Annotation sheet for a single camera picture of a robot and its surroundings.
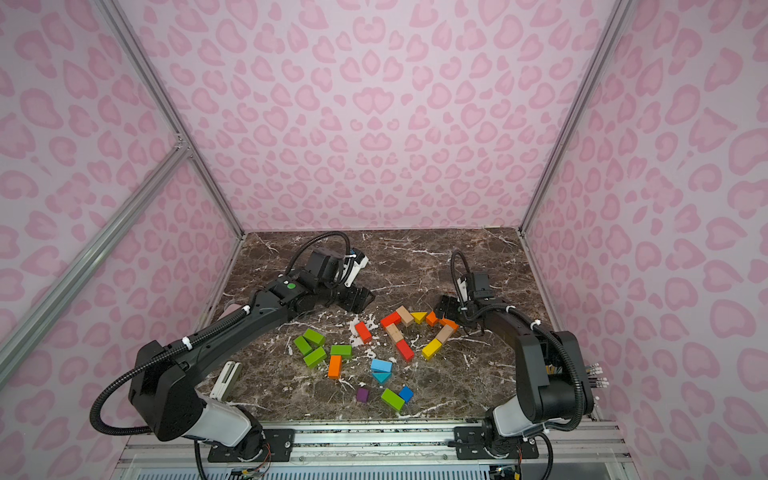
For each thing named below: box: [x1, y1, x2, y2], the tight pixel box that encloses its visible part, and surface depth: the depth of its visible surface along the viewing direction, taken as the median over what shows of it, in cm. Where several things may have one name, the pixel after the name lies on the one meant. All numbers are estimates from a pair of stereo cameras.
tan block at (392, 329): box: [386, 323, 404, 343], surface depth 92 cm
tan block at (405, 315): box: [396, 305, 414, 327], surface depth 95 cm
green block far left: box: [293, 335, 313, 356], surface depth 90 cm
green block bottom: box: [381, 388, 405, 412], surface depth 80 cm
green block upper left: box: [303, 328, 326, 346], surface depth 92 cm
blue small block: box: [399, 386, 415, 403], surface depth 83 cm
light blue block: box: [371, 358, 393, 372], surface depth 86 cm
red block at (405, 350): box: [396, 339, 415, 362], surface depth 89 cm
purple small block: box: [356, 387, 369, 403], surface depth 81 cm
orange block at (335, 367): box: [328, 355, 342, 379], surface depth 86 cm
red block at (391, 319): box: [380, 311, 402, 328], surface depth 95 cm
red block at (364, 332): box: [355, 321, 373, 344], surface depth 93 cm
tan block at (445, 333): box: [436, 324, 454, 344], surface depth 92 cm
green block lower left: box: [303, 347, 327, 368], surface depth 88 cm
